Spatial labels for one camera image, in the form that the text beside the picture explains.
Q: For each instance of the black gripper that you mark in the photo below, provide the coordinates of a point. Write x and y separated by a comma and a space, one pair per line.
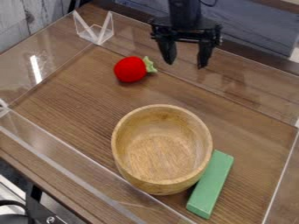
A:
203, 31

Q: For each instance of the red plush strawberry toy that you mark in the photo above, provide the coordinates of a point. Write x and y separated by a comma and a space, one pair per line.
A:
131, 69

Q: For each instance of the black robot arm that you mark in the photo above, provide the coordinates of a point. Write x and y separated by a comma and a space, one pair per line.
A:
184, 11

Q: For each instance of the wooden bowl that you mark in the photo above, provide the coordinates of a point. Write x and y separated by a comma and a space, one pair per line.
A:
162, 147

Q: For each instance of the green rectangular block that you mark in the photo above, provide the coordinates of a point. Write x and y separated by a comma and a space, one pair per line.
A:
208, 187

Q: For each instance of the clear acrylic corner bracket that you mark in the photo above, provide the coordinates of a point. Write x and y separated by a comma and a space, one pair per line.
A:
98, 34

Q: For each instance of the clear acrylic enclosure wall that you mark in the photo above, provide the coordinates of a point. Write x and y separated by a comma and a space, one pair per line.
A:
64, 102

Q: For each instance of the black metal table frame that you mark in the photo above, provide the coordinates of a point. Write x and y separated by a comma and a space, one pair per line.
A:
40, 214

